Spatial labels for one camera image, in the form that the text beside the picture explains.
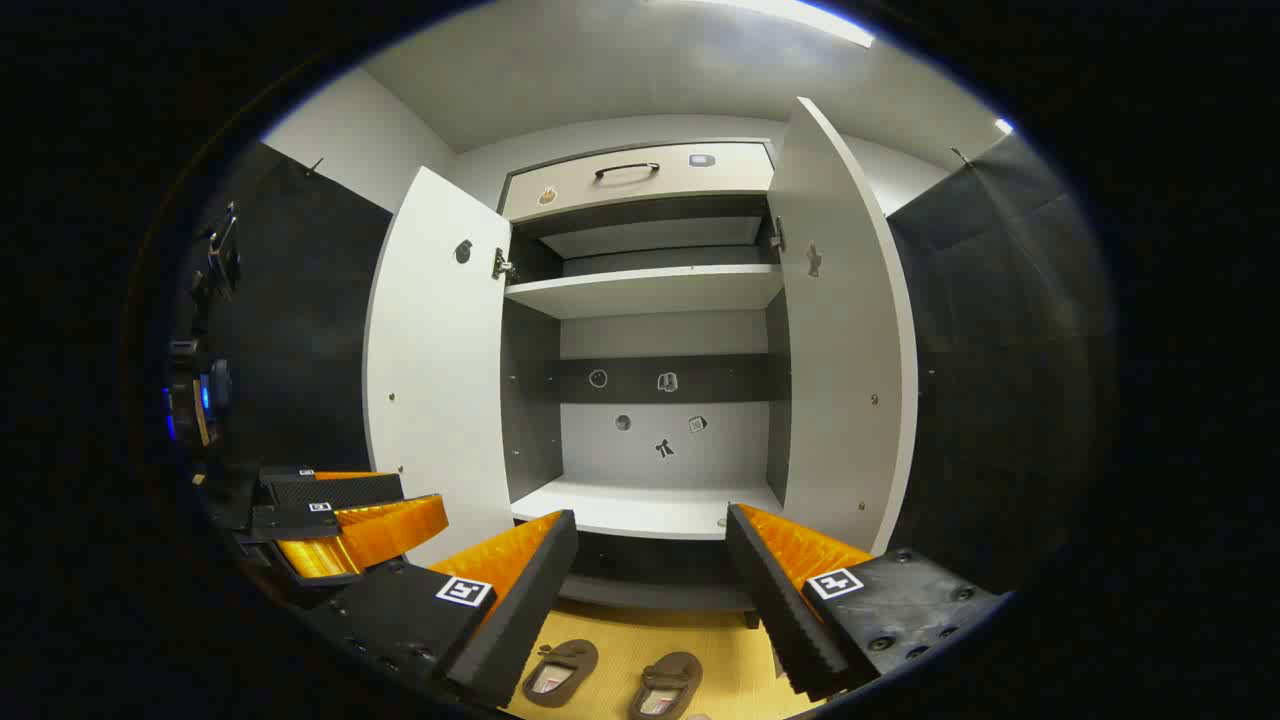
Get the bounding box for white shoe cabinet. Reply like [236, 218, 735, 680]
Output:
[497, 138, 793, 613]

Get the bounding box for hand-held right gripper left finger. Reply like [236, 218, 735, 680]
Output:
[300, 509, 579, 709]

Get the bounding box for black backdrop cloth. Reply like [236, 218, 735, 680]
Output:
[885, 133, 1116, 591]
[200, 140, 393, 501]

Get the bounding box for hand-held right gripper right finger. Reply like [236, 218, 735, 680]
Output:
[725, 503, 1011, 701]

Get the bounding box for brown fuzzy shoe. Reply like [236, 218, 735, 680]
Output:
[521, 640, 600, 709]
[628, 652, 704, 720]

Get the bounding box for white cabinet drawer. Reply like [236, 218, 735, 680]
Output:
[501, 141, 776, 223]

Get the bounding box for white cabinet door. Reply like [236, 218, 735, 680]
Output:
[767, 97, 919, 556]
[362, 166, 516, 567]

